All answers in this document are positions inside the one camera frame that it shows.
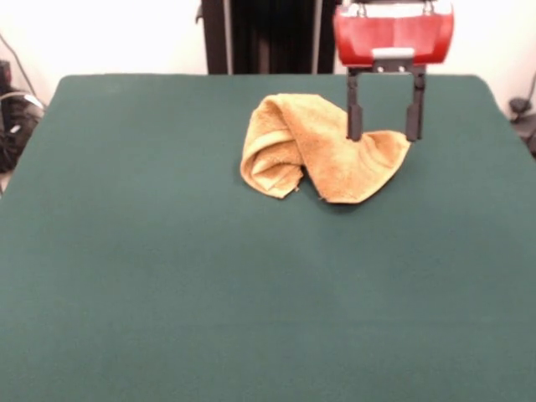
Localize orange terry towel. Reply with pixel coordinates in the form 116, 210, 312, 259
238, 92, 414, 205

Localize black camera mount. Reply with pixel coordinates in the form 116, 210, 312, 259
0, 58, 45, 173
508, 96, 536, 159

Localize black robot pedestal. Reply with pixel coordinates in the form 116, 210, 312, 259
194, 0, 341, 76

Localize grey cable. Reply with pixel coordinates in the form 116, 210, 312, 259
0, 32, 47, 112

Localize dark green table cloth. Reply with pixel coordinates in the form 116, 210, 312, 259
0, 73, 536, 402

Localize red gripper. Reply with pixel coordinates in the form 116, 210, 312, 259
332, 0, 456, 142

